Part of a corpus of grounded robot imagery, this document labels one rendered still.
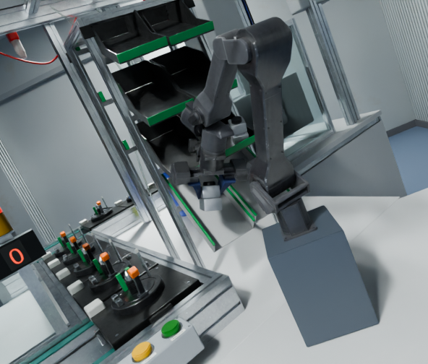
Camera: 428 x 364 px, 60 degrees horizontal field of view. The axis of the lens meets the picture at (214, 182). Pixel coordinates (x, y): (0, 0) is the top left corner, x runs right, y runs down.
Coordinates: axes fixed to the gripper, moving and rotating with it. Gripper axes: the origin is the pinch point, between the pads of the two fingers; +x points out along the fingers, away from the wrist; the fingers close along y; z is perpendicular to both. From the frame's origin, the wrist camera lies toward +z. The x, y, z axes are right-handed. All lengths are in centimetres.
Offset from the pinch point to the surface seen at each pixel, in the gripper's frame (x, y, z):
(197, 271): 21.2, 3.3, -9.0
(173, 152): 2.6, 6.2, 20.1
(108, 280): 35.9, 27.0, 2.9
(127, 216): 94, 21, 91
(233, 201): 9.7, -8.8, 4.8
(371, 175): 65, -121, 79
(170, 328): 12.3, 13.0, -28.8
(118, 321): 23.8, 23.6, -18.6
